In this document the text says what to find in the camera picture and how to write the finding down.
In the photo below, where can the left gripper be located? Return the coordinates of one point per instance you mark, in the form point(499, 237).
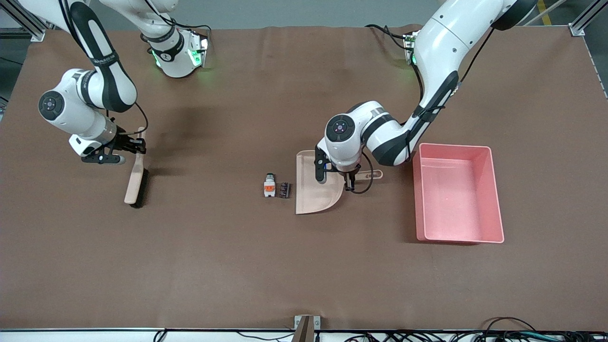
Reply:
point(350, 179)

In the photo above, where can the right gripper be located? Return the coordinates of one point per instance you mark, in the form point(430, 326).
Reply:
point(124, 143)

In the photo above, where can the beige brush with black bristles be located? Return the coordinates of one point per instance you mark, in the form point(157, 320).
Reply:
point(135, 183)

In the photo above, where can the beige plastic dustpan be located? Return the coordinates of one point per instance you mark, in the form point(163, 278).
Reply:
point(308, 194)

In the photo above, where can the small dark electronic component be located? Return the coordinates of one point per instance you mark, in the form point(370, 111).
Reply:
point(284, 190)

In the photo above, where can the white orange electronic component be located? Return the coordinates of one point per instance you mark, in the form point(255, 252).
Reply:
point(270, 187)

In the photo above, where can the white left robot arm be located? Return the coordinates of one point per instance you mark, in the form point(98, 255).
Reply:
point(441, 52)

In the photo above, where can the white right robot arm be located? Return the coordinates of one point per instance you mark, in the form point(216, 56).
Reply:
point(104, 80)

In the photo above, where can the pink plastic bin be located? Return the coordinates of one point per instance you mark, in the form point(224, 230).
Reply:
point(456, 199)

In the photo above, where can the metal base connector box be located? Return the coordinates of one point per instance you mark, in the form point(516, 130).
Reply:
point(202, 47)
point(409, 45)

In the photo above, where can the brown table mat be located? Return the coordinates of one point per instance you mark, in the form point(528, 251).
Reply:
point(237, 266)

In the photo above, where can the metal mounting bracket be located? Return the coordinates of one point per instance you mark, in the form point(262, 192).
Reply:
point(298, 320)

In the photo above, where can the aluminium frame profile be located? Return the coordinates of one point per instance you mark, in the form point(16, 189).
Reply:
point(33, 33)
point(577, 29)

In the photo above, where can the brown camera mount post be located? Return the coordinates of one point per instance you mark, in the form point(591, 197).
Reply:
point(304, 330)

